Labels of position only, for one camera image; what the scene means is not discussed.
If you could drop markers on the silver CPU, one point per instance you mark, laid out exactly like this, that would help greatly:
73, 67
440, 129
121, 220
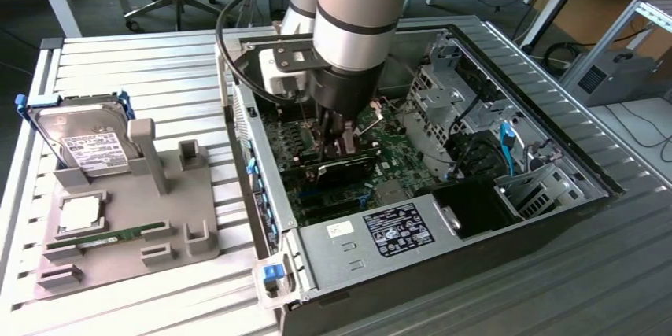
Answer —
79, 214

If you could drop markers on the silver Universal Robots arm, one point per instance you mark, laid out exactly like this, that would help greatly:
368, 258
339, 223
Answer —
356, 5

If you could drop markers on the black RAM stick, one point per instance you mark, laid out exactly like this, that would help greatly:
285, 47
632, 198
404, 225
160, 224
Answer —
372, 150

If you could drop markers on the aluminium profile frame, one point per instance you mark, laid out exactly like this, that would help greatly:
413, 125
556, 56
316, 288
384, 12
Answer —
605, 39

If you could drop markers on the black expansion slot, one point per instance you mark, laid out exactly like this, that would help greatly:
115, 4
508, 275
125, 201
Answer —
333, 204

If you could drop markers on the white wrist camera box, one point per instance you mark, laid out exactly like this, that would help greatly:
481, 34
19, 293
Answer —
277, 76

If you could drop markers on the silver disk bay cage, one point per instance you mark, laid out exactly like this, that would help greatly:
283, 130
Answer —
436, 100

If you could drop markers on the office chair base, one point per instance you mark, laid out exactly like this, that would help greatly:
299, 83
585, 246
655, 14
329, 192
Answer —
181, 5

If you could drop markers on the grey chipset heatsink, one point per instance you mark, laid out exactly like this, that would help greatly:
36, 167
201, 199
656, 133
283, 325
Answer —
393, 191

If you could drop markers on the green RAM stick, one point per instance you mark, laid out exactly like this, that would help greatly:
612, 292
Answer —
104, 237

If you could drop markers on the grey equipment box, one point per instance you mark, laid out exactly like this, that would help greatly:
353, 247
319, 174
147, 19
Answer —
624, 80

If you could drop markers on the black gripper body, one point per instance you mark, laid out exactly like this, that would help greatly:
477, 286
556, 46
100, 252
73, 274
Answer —
344, 88

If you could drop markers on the thin locking lever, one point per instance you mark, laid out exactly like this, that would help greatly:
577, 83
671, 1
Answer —
304, 115

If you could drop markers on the open black PC case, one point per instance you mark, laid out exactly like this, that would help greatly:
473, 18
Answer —
420, 277

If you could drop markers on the metal socket cover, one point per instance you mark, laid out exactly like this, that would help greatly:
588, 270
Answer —
376, 109

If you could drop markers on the silver disk bracket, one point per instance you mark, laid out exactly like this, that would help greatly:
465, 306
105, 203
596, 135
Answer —
535, 194

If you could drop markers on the graphics card with black shroud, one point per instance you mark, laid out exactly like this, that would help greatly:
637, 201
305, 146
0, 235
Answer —
347, 172

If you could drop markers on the grey parts rack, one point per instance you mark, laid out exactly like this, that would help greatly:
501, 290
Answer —
131, 218

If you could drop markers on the blue case latch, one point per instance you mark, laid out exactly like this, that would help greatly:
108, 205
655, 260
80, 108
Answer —
272, 274

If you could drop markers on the hard disk with blue carrier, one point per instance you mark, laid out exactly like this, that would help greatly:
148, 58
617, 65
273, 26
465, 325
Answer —
89, 147

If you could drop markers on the green motherboard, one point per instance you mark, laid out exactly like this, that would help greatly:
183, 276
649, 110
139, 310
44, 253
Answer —
399, 147

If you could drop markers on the blue slot latch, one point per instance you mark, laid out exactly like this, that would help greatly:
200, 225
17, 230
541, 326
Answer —
265, 211
272, 232
251, 165

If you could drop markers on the grey power supply with label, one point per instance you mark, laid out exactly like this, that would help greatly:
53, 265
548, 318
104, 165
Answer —
336, 261

